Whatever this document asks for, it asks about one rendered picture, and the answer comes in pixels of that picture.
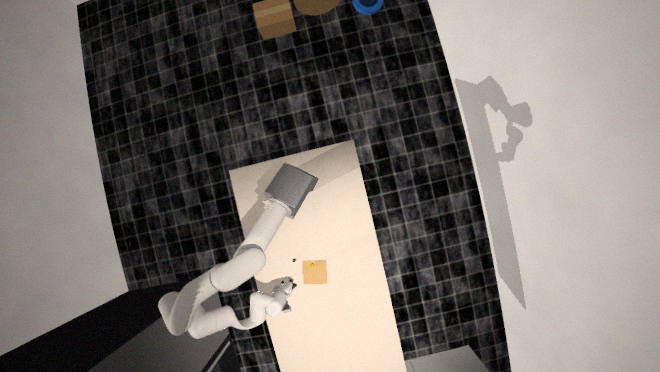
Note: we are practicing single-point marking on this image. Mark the tan square mat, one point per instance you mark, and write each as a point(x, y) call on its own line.
point(316, 274)

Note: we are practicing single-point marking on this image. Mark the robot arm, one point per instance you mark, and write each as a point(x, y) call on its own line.
point(228, 276)

